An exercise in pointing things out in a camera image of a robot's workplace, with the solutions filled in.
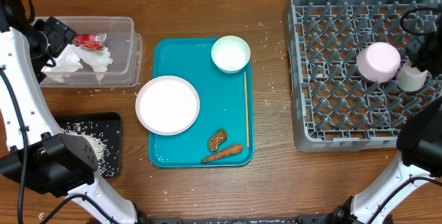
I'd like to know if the white cup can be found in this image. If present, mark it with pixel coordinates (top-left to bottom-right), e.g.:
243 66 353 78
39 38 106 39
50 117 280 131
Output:
396 60 427 92

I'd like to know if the red snack wrapper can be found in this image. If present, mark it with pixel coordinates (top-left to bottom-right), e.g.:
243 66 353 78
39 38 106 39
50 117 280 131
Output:
73 33 107 50

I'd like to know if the small pink bowl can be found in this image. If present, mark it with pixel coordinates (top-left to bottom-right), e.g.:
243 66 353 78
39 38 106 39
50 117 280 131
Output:
356 42 401 82

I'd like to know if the white tissue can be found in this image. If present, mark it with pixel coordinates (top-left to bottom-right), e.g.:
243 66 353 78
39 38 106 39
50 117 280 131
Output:
74 46 113 81
42 44 83 83

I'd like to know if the large white plate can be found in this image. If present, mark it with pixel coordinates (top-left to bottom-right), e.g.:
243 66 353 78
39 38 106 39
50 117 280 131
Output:
135 75 200 136

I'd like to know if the white-green bowl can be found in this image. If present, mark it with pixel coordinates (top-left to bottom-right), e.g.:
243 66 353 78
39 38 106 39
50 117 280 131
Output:
211 35 251 73

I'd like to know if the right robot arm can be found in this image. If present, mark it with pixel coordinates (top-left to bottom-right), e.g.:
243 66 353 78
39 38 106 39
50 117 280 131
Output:
317 28 441 223

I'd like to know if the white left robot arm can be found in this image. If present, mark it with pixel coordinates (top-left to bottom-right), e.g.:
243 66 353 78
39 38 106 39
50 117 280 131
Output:
1 0 151 223

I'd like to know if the clear plastic waste bin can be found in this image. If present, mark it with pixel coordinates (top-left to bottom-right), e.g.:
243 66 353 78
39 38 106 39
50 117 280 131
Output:
40 16 142 88

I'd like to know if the black waste tray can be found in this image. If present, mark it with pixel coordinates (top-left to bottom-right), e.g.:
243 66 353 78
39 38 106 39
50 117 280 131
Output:
55 112 122 178

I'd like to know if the grey dishwasher rack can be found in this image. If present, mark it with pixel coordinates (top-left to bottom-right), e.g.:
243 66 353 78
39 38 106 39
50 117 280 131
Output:
285 0 441 152

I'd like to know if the crumpled white tissue in bin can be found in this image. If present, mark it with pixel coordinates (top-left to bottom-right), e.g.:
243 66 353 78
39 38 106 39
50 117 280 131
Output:
42 44 83 83

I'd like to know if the pile of rice grains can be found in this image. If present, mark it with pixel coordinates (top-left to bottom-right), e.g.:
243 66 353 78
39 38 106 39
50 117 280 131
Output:
61 120 122 178

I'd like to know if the wooden chopstick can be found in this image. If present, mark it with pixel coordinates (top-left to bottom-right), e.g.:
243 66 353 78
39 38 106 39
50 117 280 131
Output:
244 71 250 148

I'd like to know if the brown patterned cookie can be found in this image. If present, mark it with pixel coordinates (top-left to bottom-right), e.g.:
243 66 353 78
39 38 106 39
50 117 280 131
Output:
208 129 227 151

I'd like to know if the teal plastic tray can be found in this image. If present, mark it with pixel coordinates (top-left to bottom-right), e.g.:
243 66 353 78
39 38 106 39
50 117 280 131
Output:
148 37 254 168

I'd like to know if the orange carrot piece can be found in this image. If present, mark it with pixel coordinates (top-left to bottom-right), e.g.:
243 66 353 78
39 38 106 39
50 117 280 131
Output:
202 144 243 163

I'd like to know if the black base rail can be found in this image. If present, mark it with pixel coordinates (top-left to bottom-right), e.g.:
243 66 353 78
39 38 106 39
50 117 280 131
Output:
151 214 331 224

